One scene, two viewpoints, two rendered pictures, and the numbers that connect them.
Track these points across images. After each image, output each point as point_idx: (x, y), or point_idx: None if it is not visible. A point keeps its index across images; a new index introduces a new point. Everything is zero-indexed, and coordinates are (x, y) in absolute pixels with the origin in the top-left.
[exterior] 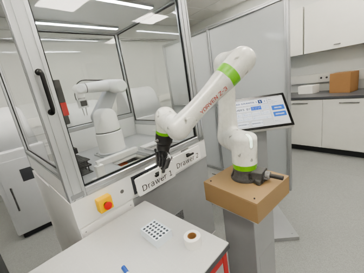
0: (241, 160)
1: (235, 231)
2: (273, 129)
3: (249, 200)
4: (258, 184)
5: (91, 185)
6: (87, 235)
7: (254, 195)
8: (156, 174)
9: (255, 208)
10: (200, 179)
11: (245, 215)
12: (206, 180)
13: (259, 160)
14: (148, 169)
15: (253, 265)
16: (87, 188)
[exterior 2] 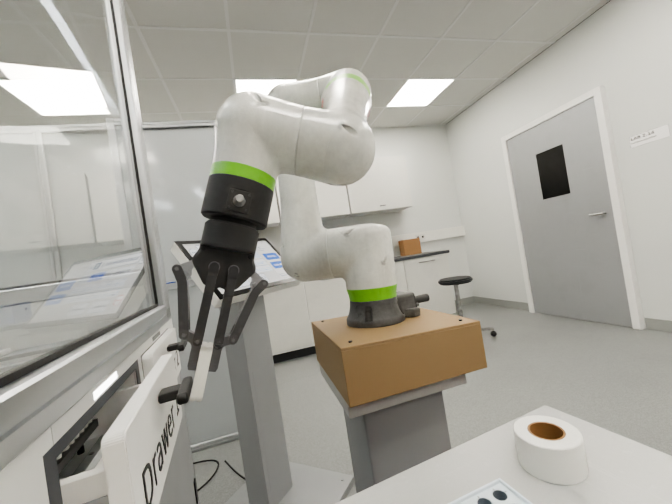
0: (388, 270)
1: (406, 461)
2: (281, 288)
3: (464, 323)
4: (417, 314)
5: None
6: None
7: (448, 320)
8: (169, 396)
9: (478, 333)
10: (183, 441)
11: (462, 367)
12: (341, 345)
13: (261, 359)
14: (103, 398)
15: None
16: None
